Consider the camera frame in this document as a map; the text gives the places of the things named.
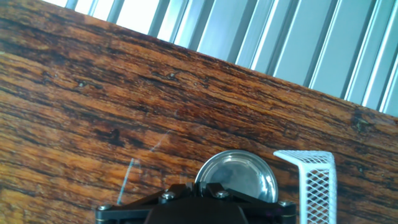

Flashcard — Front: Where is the small round steel plate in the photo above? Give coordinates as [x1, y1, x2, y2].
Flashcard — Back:
[194, 149, 279, 203]

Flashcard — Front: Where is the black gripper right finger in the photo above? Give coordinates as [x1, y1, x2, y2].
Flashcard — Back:
[196, 182, 296, 224]

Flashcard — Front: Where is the brown wooden board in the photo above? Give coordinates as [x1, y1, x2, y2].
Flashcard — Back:
[0, 0, 398, 224]

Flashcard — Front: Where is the white mesh basket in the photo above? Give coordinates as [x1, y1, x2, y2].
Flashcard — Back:
[273, 150, 338, 224]

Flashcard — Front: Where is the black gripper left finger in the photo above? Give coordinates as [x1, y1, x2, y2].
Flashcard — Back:
[95, 182, 196, 224]

